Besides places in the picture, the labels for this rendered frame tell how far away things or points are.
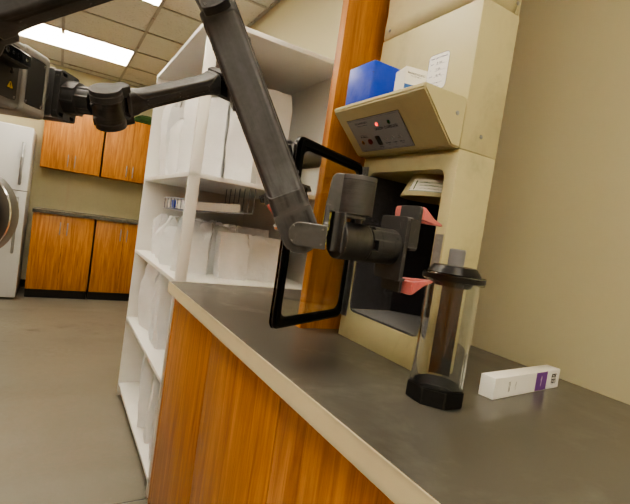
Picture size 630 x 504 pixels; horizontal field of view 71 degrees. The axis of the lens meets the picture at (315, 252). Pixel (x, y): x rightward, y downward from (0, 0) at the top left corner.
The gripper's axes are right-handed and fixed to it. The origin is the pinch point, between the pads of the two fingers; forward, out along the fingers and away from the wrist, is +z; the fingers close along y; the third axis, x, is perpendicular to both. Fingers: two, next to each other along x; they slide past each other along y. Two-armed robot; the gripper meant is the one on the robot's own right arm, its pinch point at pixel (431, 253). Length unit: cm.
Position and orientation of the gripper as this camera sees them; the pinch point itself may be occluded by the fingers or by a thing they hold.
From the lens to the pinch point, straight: 78.7
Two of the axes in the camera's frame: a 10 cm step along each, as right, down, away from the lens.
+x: -4.9, -1.2, 8.6
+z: 8.6, 1.1, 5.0
